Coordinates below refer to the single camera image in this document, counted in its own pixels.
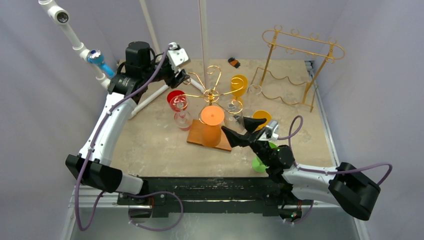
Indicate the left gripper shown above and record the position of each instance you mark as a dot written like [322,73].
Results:
[170,81]

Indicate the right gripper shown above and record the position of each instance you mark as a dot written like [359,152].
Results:
[255,137]

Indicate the orange wine glass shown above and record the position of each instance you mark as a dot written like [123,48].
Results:
[212,116]

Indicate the clear ribbed wine glass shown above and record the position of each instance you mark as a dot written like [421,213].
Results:
[182,117]

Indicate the clear flute glass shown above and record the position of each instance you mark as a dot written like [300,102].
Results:
[254,89]

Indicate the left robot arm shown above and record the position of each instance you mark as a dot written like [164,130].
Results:
[92,165]

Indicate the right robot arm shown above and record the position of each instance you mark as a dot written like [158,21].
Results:
[345,185]

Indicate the red wine glass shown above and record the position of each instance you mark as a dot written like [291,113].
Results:
[175,97]

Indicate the yellow wine glass front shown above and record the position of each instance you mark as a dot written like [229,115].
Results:
[262,114]

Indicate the yellow wine glass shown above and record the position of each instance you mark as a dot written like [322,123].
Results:
[238,87]
[262,114]

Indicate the gold wine glass rack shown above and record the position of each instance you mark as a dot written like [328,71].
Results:
[211,97]

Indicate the green wine glass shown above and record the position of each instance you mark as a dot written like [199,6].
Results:
[258,166]

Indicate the yellow wine glass back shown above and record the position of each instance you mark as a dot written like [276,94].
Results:
[238,87]

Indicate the black orange small clip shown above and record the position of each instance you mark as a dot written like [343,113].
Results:
[234,62]

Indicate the white pole red stripe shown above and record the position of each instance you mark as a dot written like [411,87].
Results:
[204,38]

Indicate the blue valve on pipe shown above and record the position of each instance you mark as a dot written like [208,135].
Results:
[96,57]

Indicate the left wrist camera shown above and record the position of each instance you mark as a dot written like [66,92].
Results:
[177,56]

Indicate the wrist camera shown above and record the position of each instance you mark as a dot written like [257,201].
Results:
[177,56]
[271,131]

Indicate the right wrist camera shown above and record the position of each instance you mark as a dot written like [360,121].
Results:
[271,131]

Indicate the gold wire bottle rack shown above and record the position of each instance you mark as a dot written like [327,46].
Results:
[289,73]

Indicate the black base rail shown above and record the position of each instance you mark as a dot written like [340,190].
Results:
[216,195]

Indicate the white PVC pipe frame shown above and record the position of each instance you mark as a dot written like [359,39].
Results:
[61,18]

